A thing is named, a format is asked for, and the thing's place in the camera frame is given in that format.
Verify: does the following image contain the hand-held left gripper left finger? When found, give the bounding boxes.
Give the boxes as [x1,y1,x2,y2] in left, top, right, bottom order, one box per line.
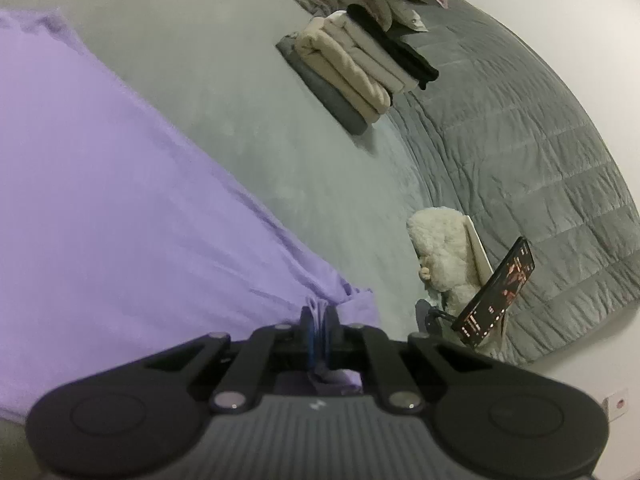
[142,305,317,413]

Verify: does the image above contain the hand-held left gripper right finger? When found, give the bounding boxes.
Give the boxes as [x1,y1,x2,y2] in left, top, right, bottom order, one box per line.
[322,305,493,413]

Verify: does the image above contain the purple pants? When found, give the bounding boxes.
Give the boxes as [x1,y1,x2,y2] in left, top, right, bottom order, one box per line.
[0,7,381,423]

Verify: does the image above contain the white fluffy plush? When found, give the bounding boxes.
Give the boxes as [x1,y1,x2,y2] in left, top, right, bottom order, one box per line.
[406,206,493,351]

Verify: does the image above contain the smartphone with lit screen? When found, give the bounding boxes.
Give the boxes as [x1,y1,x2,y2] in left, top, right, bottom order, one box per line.
[451,236,536,347]

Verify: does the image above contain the beige folded garment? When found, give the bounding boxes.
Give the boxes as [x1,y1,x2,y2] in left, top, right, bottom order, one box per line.
[294,17,392,124]

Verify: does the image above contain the grey quilted headboard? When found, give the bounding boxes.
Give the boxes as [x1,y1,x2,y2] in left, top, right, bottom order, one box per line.
[385,0,628,365]

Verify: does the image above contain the white folded garment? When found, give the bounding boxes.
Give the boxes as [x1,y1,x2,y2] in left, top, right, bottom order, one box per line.
[325,10,421,95]

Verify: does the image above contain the black folded garment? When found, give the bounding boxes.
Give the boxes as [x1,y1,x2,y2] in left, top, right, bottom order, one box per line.
[346,4,440,91]

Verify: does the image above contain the black charging cable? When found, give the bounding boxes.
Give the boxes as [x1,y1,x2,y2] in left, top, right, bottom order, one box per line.
[425,307,458,333]

